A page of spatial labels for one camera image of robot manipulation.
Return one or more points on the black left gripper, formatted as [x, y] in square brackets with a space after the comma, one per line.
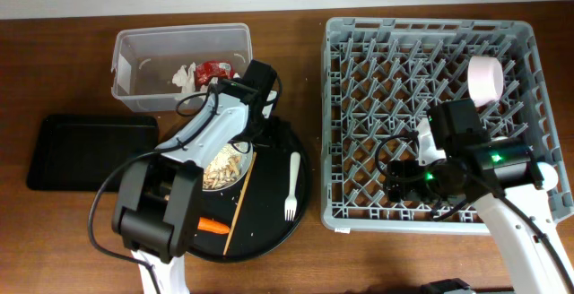
[248, 138]

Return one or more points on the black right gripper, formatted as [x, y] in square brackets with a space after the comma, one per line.
[402, 181]

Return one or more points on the red wrapper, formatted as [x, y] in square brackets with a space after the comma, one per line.
[206, 71]

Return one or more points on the rice and peanut food waste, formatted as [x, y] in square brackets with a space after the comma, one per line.
[224, 170]

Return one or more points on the grey plate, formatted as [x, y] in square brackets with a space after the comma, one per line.
[245, 148]

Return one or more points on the white plastic fork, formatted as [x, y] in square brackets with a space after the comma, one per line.
[290, 203]

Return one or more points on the orange carrot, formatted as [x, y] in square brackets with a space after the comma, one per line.
[213, 226]

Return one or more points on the white tissue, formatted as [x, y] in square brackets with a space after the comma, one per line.
[185, 78]

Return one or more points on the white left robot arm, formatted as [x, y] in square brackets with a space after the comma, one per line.
[158, 203]

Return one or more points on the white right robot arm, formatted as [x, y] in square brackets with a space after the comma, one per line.
[504, 183]

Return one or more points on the clear plastic waste bin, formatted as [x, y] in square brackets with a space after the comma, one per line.
[149, 63]

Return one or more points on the grey plastic dishwasher rack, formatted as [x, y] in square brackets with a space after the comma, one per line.
[379, 78]

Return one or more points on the wooden chopstick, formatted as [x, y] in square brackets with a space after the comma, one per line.
[239, 203]

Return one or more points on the round black tray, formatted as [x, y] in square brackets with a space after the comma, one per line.
[261, 226]

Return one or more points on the black rectangular tray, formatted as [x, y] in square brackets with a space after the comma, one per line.
[77, 152]

